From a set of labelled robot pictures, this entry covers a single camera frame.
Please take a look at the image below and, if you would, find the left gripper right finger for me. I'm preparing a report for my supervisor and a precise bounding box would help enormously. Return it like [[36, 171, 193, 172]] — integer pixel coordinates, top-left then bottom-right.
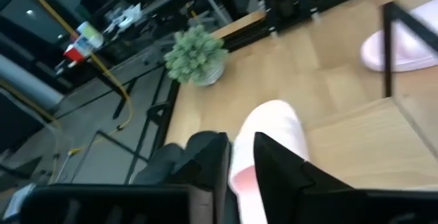
[[253, 131, 438, 224]]

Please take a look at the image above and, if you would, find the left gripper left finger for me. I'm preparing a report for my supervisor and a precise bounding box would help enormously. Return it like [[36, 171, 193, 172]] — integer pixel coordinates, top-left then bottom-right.
[[20, 132, 240, 224]]

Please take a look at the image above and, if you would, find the pink slide sandal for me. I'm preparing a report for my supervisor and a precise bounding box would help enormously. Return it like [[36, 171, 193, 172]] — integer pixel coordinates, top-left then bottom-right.
[[359, 0, 438, 73], [228, 99, 311, 224]]

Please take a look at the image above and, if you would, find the black-framed wooden shelf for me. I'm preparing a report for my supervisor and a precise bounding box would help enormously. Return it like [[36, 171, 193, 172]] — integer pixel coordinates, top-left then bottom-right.
[[302, 0, 438, 191]]

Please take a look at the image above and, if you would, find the succulent in dotted pot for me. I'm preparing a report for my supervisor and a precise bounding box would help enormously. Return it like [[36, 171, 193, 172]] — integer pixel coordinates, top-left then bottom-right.
[[163, 24, 229, 87]]

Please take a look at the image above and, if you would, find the grey round pipe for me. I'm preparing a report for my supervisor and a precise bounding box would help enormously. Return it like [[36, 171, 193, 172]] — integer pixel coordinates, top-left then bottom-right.
[[0, 54, 65, 111]]

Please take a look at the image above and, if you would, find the red and white canister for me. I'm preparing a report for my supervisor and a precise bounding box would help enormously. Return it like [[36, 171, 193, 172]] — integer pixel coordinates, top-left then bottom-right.
[[63, 21, 105, 64]]

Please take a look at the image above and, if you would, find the white crumpled paper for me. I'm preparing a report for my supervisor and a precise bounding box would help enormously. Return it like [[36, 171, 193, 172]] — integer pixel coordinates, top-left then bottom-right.
[[102, 3, 144, 34]]

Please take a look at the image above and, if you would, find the wooden desk top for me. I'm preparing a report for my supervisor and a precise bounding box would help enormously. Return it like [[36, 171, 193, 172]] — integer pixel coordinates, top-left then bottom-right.
[[210, 10, 267, 40]]

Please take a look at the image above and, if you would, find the black metal floor frame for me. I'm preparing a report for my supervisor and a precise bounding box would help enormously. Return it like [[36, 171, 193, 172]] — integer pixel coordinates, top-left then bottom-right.
[[70, 64, 179, 186]]

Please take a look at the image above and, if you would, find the yellow cable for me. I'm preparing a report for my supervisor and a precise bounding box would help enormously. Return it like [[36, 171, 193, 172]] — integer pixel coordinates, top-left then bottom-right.
[[13, 0, 135, 184]]

